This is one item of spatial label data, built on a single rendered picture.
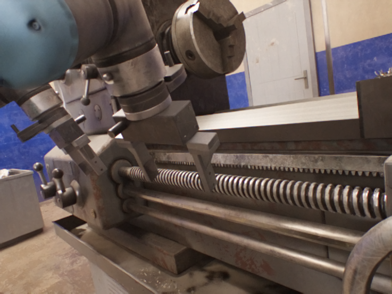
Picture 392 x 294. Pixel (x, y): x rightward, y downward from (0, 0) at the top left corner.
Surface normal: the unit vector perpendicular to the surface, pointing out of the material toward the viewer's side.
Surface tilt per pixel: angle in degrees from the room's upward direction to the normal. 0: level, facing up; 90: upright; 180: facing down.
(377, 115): 90
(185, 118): 97
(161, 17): 90
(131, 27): 104
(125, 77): 114
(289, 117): 36
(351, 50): 90
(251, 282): 0
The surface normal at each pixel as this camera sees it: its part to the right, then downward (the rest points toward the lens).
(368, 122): -0.73, 0.21
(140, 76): 0.35, 0.40
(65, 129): 0.56, -0.10
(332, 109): -0.55, -0.67
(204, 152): -0.50, 0.58
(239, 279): -0.15, -0.98
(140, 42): 0.69, 0.19
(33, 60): -0.10, 0.59
